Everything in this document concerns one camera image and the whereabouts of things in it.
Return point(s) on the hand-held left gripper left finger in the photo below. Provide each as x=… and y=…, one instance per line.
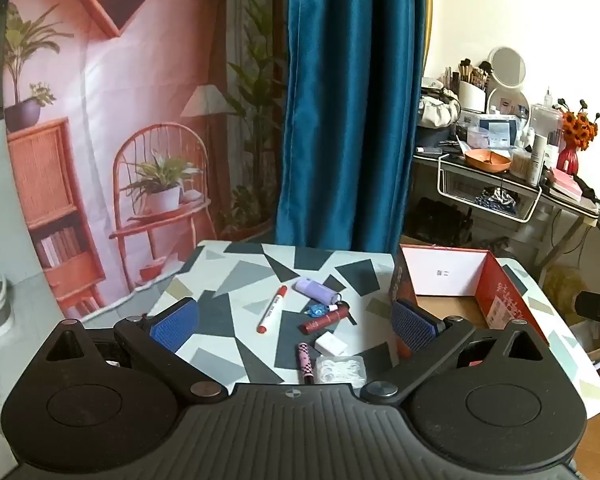
x=175, y=322

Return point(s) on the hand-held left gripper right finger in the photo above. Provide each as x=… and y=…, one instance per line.
x=412, y=325

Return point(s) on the red cardboard box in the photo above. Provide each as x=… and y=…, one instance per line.
x=445, y=272

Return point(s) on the small white box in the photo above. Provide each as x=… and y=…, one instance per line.
x=330, y=344

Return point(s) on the clear floss pick box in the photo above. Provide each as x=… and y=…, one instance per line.
x=340, y=370

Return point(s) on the dark red lipstick tube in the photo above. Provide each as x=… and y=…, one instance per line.
x=325, y=320

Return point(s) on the red marker pen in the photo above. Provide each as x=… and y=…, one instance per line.
x=272, y=310

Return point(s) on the small lavender device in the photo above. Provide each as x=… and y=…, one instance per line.
x=312, y=290

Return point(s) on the pink checkered tube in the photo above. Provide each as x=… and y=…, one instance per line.
x=304, y=362

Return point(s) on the yellow plastic bag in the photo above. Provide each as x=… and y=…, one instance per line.
x=562, y=290

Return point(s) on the geometric patterned table cover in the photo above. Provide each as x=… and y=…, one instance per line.
x=220, y=280

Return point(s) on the black bag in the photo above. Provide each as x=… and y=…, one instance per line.
x=440, y=220

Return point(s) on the grey vanity desk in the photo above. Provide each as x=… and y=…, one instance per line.
x=555, y=195

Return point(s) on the pink book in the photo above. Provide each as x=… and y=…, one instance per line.
x=565, y=182

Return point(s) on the dark blue patterned bundle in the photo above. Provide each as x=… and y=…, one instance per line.
x=497, y=197

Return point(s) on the red vase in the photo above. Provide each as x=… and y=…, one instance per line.
x=567, y=160

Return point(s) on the tall white bottle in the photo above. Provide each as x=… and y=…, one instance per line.
x=536, y=160

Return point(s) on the cotton swab container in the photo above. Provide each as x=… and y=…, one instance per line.
x=520, y=162

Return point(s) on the orange bowl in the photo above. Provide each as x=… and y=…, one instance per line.
x=487, y=160

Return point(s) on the orange flowers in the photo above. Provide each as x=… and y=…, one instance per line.
x=577, y=127

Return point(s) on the clear acrylic organizer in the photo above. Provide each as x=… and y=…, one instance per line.
x=546, y=125

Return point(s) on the blue and white box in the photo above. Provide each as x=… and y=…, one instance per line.
x=495, y=130

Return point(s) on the blue curtain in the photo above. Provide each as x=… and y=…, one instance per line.
x=350, y=110

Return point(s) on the small round mirror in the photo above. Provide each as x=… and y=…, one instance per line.
x=507, y=102

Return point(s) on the white brush holder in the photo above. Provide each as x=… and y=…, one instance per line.
x=472, y=96

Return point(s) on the printed room backdrop cloth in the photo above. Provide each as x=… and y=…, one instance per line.
x=130, y=85

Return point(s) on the bunch of makeup brushes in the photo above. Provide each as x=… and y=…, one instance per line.
x=472, y=72

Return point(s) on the large round mirror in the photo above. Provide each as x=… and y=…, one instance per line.
x=507, y=65

